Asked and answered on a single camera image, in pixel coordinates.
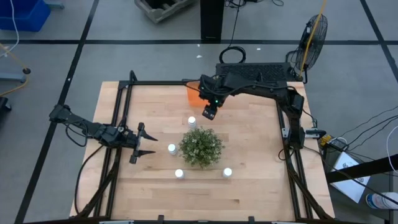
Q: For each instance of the blue plastic bin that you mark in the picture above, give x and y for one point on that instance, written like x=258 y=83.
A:
x=21 y=15

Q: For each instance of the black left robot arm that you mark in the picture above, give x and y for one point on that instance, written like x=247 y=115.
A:
x=77 y=119

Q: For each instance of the white paper box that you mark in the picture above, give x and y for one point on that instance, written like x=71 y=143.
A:
x=351 y=186

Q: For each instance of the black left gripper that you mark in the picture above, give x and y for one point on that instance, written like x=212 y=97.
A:
x=127 y=139

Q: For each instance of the black connector box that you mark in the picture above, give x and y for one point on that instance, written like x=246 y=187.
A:
x=315 y=133

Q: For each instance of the white pill bottle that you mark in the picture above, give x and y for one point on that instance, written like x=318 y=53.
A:
x=191 y=121
x=227 y=172
x=172 y=148
x=179 y=173

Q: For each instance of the artificial green plant black pot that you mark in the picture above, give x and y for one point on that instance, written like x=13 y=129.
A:
x=201 y=147

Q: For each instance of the black flat bar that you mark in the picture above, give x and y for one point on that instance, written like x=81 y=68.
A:
x=357 y=171

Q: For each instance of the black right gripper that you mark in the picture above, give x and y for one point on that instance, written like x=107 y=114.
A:
x=212 y=107

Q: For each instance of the grey moulded tray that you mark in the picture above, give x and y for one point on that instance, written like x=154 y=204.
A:
x=155 y=14

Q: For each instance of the white spray can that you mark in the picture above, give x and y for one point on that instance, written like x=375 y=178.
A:
x=381 y=200

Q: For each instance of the black aluminium table frame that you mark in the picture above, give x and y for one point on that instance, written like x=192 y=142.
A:
x=126 y=93

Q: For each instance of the black upright pillar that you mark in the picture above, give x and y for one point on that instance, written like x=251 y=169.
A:
x=212 y=18

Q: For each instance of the grey metal bracket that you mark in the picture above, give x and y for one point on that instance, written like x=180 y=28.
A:
x=285 y=132

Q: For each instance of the grey stand base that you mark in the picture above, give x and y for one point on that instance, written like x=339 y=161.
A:
x=12 y=77

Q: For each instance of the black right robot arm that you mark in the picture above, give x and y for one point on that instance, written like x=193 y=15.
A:
x=264 y=88

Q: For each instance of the black floor fan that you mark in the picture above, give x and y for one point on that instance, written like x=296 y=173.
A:
x=314 y=43

